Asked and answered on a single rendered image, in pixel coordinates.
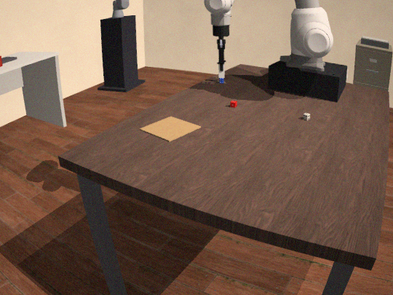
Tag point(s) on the tan square mat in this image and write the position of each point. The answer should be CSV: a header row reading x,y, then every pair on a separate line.
x,y
170,128

